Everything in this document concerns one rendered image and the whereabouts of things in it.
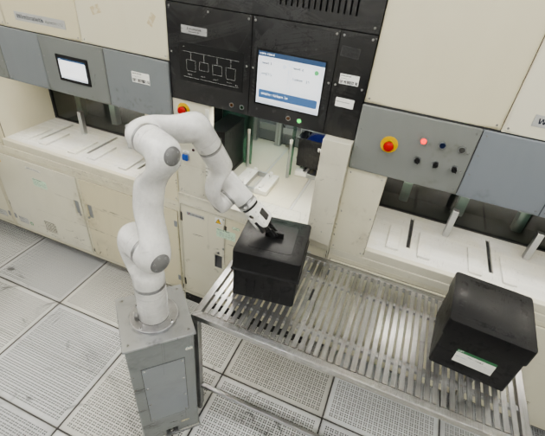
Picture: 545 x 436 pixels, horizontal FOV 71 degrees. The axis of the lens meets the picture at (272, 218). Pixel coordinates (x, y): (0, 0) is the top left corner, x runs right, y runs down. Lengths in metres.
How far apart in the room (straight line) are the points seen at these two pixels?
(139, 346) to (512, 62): 1.64
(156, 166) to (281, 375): 1.60
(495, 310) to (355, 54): 1.08
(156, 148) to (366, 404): 1.83
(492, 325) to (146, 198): 1.26
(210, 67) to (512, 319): 1.55
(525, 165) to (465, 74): 0.40
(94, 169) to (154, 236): 1.28
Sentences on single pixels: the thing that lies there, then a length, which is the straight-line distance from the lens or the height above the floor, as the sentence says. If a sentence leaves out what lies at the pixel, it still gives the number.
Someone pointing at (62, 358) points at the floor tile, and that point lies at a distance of 2.62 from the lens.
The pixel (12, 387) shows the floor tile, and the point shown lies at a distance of 2.61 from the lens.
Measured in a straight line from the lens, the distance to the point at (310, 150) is 2.29.
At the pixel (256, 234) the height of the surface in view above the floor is 1.01.
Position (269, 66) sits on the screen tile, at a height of 1.63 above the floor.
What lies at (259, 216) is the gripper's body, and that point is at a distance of 1.54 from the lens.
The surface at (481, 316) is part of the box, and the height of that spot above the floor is 1.01.
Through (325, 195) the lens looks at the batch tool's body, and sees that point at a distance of 1.72.
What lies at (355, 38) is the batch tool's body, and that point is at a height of 1.78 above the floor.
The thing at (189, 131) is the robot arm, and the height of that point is 1.53.
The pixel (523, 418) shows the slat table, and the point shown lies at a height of 0.76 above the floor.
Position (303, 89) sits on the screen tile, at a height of 1.56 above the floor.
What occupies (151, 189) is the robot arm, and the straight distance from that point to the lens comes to 1.25.
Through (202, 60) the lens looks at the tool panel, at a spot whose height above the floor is 1.59.
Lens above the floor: 2.04
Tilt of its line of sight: 36 degrees down
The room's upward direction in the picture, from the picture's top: 6 degrees clockwise
